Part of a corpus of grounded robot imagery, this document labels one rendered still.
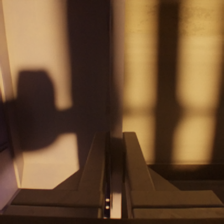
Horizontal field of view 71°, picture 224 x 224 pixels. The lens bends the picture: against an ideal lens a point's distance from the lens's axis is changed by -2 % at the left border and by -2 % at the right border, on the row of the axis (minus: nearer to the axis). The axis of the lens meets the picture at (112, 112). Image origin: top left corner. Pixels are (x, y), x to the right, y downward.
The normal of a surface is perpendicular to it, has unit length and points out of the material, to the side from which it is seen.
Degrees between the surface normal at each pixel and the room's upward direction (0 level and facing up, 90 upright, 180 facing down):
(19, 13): 0
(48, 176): 29
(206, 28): 2
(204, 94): 0
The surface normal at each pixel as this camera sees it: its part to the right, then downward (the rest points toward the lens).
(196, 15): -0.02, 0.26
